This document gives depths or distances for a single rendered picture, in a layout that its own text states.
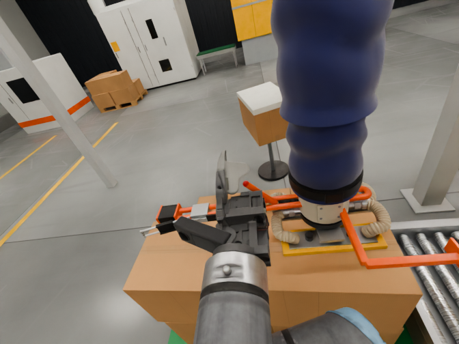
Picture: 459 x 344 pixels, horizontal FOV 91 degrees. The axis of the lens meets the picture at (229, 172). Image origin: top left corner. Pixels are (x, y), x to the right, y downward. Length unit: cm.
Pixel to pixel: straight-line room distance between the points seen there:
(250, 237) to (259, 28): 766
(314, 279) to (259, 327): 77
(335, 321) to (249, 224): 18
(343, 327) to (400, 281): 71
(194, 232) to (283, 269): 71
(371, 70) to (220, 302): 50
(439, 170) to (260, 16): 645
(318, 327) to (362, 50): 49
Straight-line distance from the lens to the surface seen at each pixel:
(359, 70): 55
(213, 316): 29
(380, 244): 93
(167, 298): 125
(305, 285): 104
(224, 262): 32
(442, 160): 240
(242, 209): 38
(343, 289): 104
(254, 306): 30
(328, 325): 41
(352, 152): 68
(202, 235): 39
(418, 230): 177
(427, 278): 162
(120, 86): 744
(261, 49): 803
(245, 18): 786
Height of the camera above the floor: 188
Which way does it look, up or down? 37 degrees down
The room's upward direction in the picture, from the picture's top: 17 degrees counter-clockwise
